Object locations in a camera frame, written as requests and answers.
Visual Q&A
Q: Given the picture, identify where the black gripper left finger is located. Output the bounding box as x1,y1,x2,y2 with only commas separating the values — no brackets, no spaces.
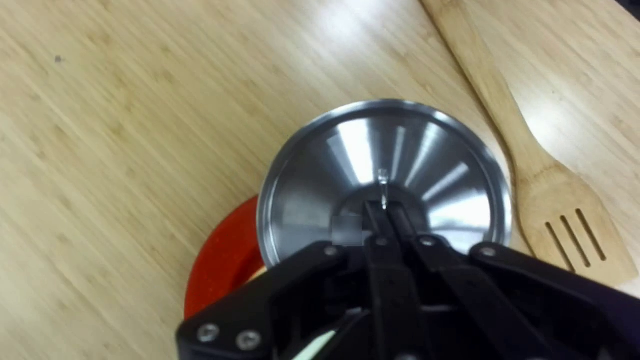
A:
176,198,416,360

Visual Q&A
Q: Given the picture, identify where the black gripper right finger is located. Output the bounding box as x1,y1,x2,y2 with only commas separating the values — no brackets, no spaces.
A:
385,198,640,360

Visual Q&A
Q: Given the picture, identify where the steel pot lid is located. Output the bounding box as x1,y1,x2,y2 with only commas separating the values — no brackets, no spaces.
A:
256,97,515,268

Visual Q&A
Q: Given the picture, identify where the red plate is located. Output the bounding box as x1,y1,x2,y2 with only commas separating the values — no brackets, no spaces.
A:
182,194,267,320

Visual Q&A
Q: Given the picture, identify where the wooden slotted spatula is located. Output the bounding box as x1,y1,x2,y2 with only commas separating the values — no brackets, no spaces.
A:
417,0,637,285

